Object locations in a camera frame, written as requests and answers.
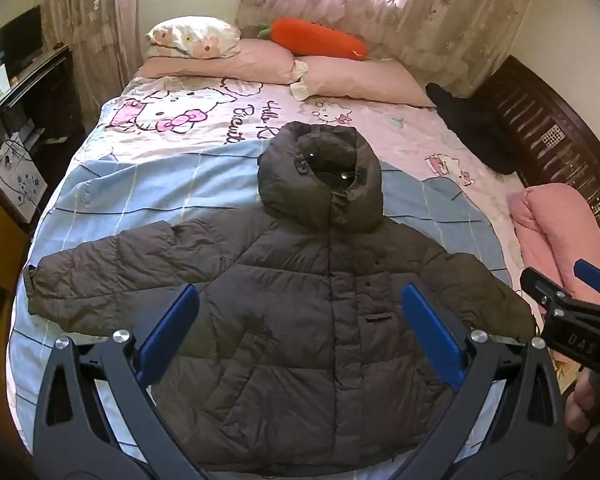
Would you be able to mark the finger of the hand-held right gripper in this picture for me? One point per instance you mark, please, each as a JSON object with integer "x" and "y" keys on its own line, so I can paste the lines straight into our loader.
{"x": 540, "y": 285}
{"x": 594, "y": 275}

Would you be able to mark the black cloth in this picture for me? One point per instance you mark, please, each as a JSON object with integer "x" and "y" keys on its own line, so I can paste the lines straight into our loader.
{"x": 475, "y": 130}

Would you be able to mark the black monitor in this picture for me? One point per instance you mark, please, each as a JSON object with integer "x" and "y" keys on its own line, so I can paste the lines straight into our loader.
{"x": 17, "y": 35}

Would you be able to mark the white box with blue flowers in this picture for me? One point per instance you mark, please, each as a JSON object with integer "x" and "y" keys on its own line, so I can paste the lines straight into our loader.
{"x": 22, "y": 185}

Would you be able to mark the pink pillow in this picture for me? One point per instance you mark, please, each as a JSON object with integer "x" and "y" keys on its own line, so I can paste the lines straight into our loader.
{"x": 360, "y": 82}
{"x": 240, "y": 62}

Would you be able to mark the folded pink blanket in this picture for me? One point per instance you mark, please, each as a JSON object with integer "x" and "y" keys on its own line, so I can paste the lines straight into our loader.
{"x": 550, "y": 230}

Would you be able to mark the person's right hand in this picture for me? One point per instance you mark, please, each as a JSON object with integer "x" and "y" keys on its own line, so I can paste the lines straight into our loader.
{"x": 582, "y": 400}

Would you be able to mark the orange carrot plush toy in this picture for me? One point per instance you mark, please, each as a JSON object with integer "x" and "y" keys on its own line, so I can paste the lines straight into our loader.
{"x": 315, "y": 37}

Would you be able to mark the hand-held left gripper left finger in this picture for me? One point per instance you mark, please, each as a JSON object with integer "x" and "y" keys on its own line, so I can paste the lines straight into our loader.
{"x": 167, "y": 332}

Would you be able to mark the dark wooden headboard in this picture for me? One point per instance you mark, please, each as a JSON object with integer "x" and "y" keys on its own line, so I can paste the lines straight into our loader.
{"x": 545, "y": 125}

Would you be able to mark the floral pillow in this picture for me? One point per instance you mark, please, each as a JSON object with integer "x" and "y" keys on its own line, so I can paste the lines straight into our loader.
{"x": 195, "y": 35}

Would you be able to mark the black desk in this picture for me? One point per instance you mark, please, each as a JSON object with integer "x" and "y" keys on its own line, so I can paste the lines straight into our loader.
{"x": 45, "y": 85}

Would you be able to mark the brown hooded puffer jacket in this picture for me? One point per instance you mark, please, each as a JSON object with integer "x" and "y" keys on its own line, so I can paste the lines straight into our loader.
{"x": 280, "y": 310}

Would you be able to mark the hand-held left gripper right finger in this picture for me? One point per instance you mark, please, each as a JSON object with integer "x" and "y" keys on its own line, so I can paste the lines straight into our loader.
{"x": 432, "y": 335}

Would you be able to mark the floral lace curtain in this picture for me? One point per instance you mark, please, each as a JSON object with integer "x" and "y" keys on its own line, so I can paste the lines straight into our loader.
{"x": 95, "y": 25}

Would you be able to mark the wooden cabinet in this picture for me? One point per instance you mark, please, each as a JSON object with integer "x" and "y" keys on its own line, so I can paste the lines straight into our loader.
{"x": 0, "y": 235}

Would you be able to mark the beige fuzzy blanket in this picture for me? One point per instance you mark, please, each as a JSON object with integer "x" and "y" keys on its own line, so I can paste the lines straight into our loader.
{"x": 430, "y": 20}

